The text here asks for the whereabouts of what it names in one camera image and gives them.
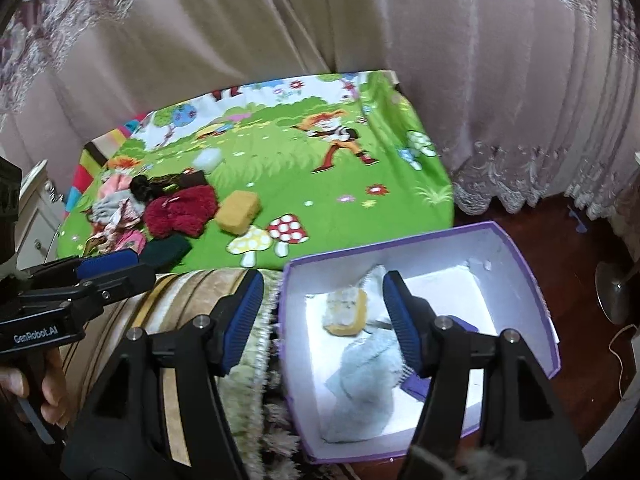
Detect striped fringed blanket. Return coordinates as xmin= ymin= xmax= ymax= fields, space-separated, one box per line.
xmin=60 ymin=267 xmax=306 ymax=480

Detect beige lace curtain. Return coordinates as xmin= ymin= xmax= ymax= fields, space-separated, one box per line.
xmin=0 ymin=0 xmax=640 ymax=222

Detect red fuzzy cloth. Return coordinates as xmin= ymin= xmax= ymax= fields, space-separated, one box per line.
xmin=144 ymin=185 xmax=219 ymax=238

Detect metal fan base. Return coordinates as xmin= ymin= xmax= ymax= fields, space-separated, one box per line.
xmin=595 ymin=260 xmax=640 ymax=326

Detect light blue towel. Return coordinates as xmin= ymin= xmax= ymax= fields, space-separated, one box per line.
xmin=321 ymin=264 xmax=416 ymax=445

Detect white cable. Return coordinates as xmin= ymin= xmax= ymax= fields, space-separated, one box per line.
xmin=607 ymin=322 xmax=640 ymax=401

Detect grey white cloth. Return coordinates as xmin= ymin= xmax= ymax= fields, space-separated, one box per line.
xmin=89 ymin=195 xmax=133 ymax=223

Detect dark green cloth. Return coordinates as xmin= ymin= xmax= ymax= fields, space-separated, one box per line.
xmin=139 ymin=234 xmax=193 ymax=267

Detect purple cardboard box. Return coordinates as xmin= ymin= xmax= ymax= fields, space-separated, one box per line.
xmin=280 ymin=221 xmax=562 ymax=465

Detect floral patterned cloth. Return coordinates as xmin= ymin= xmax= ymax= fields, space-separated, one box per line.
xmin=85 ymin=201 xmax=148 ymax=256

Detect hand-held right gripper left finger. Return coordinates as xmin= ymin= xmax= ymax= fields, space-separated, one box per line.
xmin=60 ymin=270 xmax=266 ymax=480

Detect cartoon printed blanket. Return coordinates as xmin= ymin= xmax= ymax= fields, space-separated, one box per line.
xmin=56 ymin=71 xmax=456 ymax=274

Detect white nightstand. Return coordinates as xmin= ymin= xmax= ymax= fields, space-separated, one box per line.
xmin=15 ymin=160 xmax=66 ymax=259

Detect clean yellow sponge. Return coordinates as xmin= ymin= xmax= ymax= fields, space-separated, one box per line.
xmin=214 ymin=190 xmax=263 ymax=235

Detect grey fuzzy cloth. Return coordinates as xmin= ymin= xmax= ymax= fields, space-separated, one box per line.
xmin=410 ymin=445 xmax=491 ymax=480

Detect dark brown cloth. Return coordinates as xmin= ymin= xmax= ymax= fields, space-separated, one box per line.
xmin=130 ymin=170 xmax=208 ymax=205

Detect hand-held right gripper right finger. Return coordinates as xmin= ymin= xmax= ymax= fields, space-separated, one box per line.
xmin=381 ymin=270 xmax=587 ymax=480

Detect worn yellow sponge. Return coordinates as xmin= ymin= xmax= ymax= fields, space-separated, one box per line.
xmin=322 ymin=286 xmax=370 ymax=337

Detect person's left hand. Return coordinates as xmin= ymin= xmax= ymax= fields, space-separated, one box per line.
xmin=0 ymin=349 xmax=71 ymax=429

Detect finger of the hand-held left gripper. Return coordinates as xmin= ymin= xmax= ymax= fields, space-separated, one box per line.
xmin=30 ymin=249 xmax=142 ymax=286
xmin=20 ymin=262 xmax=157 ymax=319

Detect pink fluffy cloth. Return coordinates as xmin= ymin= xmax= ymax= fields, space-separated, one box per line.
xmin=100 ymin=170 xmax=136 ymax=201

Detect white sponge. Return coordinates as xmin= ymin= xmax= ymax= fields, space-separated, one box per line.
xmin=192 ymin=147 xmax=224 ymax=173

